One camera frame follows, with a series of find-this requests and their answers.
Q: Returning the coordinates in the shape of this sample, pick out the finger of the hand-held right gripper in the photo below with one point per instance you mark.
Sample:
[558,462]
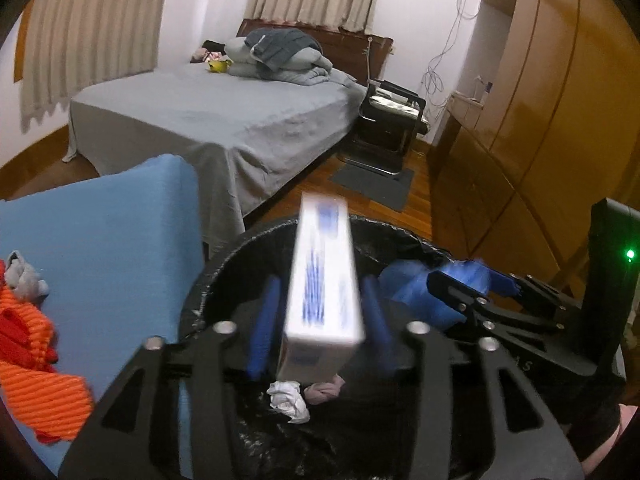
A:
[545,292]
[465,302]

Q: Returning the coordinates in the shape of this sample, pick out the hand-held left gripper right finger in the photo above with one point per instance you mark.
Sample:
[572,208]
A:
[376,320]

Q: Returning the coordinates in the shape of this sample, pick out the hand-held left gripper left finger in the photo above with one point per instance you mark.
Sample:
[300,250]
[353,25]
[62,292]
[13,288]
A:
[265,320]

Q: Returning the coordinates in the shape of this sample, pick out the black trash bin with bag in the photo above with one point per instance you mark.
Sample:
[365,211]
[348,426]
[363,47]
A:
[227,280]

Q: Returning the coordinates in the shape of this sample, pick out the white box with blue print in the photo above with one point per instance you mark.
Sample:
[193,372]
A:
[320,285]

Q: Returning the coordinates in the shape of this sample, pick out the person's right forearm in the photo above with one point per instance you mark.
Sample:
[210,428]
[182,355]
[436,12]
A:
[629,430]

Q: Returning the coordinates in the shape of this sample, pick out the crumpled white tissue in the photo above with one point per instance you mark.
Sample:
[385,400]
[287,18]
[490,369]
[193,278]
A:
[287,400]

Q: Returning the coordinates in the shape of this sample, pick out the crumpled pink tissue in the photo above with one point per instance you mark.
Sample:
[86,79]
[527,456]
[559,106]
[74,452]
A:
[322,391]

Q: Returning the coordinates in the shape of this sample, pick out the grey floor mat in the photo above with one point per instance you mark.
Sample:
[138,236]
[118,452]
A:
[375,185]

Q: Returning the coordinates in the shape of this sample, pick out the blue scalloped table cloth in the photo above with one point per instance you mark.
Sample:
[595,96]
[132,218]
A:
[100,260]

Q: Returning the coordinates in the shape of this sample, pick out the brown wooden wardrobe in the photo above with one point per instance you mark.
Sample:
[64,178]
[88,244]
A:
[550,110]

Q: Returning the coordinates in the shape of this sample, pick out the bed with grey sheet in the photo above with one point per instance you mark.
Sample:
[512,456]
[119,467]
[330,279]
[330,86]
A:
[200,120]

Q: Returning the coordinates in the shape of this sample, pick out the crumpled grey tissue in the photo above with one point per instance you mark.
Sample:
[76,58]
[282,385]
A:
[25,277]

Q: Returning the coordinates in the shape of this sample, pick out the folded light grey duvet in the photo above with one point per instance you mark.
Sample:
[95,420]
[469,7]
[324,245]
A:
[310,72]

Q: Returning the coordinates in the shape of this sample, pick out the yellow plush toy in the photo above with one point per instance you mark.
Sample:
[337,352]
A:
[218,65]

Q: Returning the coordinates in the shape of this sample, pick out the dark wooden headboard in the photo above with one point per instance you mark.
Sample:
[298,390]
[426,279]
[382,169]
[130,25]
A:
[350,50]

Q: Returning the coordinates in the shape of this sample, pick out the pink plush toy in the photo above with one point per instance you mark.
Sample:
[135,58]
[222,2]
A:
[202,54]

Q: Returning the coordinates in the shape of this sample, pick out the dark grey folded garment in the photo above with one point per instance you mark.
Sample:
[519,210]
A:
[280,45]

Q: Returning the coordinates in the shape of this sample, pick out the black pillow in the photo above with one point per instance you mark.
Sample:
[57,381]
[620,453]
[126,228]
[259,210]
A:
[215,44]

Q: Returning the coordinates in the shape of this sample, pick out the wide beige striped curtain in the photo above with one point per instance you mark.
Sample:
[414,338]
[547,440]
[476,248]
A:
[95,25]

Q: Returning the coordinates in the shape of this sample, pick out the black metal frame chair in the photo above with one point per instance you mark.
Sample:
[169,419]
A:
[385,125]

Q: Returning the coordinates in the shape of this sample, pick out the wooden window frame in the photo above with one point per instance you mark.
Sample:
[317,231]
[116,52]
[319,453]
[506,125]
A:
[21,45]

